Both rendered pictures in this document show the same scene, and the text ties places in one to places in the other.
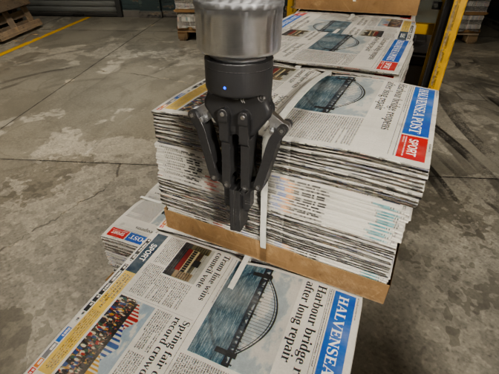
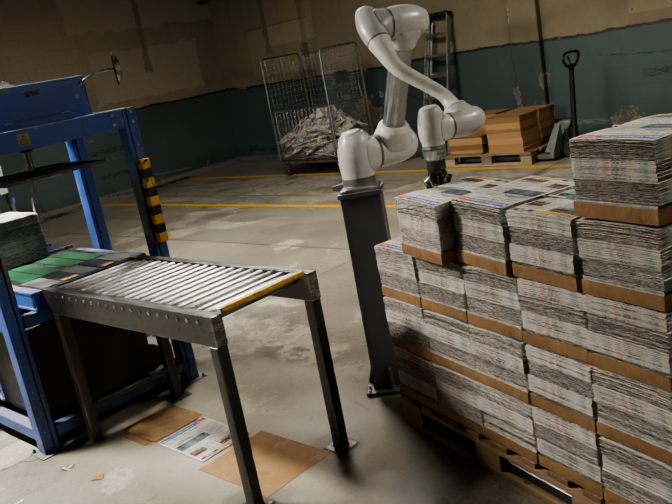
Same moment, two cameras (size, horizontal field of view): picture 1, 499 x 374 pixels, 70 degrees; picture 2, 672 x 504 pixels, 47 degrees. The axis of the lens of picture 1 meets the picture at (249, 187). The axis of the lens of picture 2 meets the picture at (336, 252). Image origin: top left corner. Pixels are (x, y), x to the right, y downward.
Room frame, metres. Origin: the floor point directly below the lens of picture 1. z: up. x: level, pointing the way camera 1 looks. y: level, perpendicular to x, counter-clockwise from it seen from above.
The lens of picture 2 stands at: (2.06, -2.56, 1.64)
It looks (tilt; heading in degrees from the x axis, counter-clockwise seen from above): 14 degrees down; 131
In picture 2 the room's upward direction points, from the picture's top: 11 degrees counter-clockwise
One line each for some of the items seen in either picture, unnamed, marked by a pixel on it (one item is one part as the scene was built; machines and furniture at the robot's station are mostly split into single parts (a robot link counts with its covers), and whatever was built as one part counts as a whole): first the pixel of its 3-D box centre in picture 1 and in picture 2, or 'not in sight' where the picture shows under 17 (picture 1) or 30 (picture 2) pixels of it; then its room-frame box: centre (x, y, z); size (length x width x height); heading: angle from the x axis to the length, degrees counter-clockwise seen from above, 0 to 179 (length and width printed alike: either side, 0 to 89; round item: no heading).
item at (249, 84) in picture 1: (238, 95); (436, 171); (0.39, 0.01, 1.11); 0.08 x 0.07 x 0.09; 68
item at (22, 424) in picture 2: not in sight; (79, 338); (-1.75, -0.47, 0.38); 0.94 x 0.69 x 0.63; 86
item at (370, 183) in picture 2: not in sight; (355, 183); (-0.21, 0.25, 1.03); 0.22 x 0.18 x 0.06; 32
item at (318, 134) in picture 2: not in sight; (318, 111); (-5.29, 5.98, 0.85); 1.21 x 0.83 x 1.71; 176
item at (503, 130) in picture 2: not in sight; (501, 135); (-2.48, 5.99, 0.28); 1.20 x 0.83 x 0.57; 176
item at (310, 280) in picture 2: not in sight; (214, 274); (-0.71, -0.29, 0.74); 1.34 x 0.05 x 0.12; 176
